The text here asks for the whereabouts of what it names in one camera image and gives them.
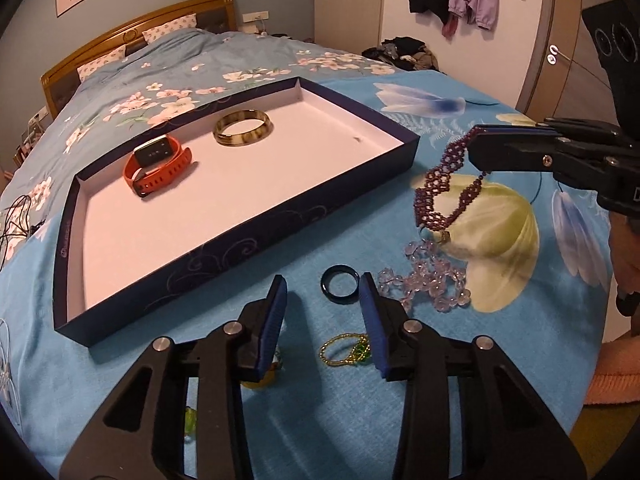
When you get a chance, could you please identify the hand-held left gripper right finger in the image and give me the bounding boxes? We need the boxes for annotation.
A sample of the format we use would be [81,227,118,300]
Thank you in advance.
[359,272,587,480]

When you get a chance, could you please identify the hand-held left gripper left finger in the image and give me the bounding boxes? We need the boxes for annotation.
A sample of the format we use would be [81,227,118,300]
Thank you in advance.
[59,275,288,480]

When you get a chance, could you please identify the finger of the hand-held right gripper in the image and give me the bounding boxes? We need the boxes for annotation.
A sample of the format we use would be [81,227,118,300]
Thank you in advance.
[469,131,640,197]
[474,118,640,152]

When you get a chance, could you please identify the gold beaded bracelet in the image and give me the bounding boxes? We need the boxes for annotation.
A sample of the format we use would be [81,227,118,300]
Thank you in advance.
[319,332,373,368]

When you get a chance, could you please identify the black ring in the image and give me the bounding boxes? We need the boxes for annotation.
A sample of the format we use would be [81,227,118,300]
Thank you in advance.
[320,266,360,303]

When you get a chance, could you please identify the yellow stone pendant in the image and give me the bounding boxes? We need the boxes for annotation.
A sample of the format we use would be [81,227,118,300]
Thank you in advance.
[240,350,286,391]

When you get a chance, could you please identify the purple beaded bracelet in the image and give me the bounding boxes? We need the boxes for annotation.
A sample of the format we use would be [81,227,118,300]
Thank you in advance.
[413,127,493,233]

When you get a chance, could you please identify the clear crystal bead bracelet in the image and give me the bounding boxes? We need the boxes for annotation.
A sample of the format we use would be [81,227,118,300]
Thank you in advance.
[377,240,472,313]

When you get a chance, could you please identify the dark blue shallow box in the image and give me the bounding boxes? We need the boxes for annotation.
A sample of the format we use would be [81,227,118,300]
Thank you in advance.
[53,76,420,348]

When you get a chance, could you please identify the person's right forearm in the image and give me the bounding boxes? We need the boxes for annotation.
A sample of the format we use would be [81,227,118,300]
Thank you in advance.
[584,339,640,407]

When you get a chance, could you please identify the person's right hand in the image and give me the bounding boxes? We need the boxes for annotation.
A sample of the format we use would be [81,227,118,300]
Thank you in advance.
[608,212,640,293]

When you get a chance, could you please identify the wooden door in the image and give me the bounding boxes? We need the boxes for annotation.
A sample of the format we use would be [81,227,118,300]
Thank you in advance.
[517,0,640,116]

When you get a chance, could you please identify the pile of clothes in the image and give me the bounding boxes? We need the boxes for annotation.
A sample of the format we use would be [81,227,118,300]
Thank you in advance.
[361,36,441,72]

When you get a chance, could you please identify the orange smartwatch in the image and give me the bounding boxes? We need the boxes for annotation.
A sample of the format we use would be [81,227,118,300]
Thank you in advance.
[122,136,194,198]

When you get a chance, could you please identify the amber bangle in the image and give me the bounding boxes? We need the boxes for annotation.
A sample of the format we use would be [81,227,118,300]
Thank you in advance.
[212,109,273,148]

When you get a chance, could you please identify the beige wardrobe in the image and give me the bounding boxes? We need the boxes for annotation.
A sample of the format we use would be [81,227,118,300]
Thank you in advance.
[314,0,386,56]

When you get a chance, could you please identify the grey-blue floral duvet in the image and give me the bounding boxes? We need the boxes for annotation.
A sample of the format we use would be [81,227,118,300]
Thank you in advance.
[0,27,398,271]

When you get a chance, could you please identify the bedside clutter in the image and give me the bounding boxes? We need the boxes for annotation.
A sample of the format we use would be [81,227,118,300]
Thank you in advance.
[14,105,56,167]

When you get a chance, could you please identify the floral pillow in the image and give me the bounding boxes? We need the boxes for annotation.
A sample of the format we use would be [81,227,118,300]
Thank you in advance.
[142,12,198,43]
[77,45,127,81]

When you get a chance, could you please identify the wooden bed headboard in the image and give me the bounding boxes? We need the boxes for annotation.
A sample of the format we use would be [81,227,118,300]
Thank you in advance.
[40,0,236,121]

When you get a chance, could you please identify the black cable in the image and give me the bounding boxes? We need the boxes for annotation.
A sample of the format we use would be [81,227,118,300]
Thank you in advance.
[0,195,48,266]

